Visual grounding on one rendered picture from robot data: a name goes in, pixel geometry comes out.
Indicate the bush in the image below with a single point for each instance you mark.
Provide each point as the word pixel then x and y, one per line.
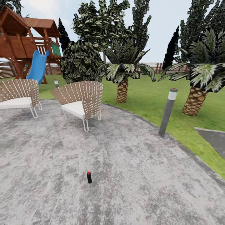
pixel 80 62
pixel 124 61
pixel 206 68

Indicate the insectifuge atomizer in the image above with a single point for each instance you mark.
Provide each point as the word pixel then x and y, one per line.
pixel 89 177

